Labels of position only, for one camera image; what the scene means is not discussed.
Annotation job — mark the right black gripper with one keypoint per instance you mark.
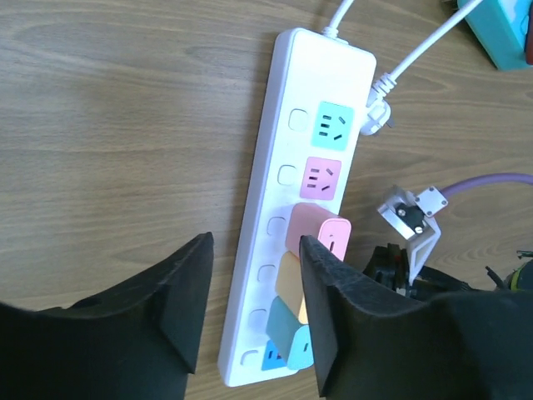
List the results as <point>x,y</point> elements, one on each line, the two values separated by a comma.
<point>389,266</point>

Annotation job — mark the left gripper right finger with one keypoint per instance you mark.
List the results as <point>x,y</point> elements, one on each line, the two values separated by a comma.
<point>369,342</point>

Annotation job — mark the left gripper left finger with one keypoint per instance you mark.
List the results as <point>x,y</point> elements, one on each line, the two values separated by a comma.
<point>136,340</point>

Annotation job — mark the salmon charger plug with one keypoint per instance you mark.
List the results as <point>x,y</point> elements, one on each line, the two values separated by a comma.
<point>309,219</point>

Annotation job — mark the yellow charger plug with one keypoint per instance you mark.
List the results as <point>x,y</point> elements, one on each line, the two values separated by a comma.
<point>289,286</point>

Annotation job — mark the white power strip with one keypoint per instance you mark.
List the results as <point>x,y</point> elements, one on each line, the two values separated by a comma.
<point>314,107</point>

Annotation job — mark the teal charger plug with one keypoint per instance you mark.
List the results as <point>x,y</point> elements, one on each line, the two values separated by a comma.
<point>289,343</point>

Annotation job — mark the white three-pin plug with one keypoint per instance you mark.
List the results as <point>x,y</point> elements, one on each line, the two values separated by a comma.
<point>378,111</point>

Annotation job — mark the teal triangular block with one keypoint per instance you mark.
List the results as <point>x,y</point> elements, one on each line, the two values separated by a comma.
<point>502,28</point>

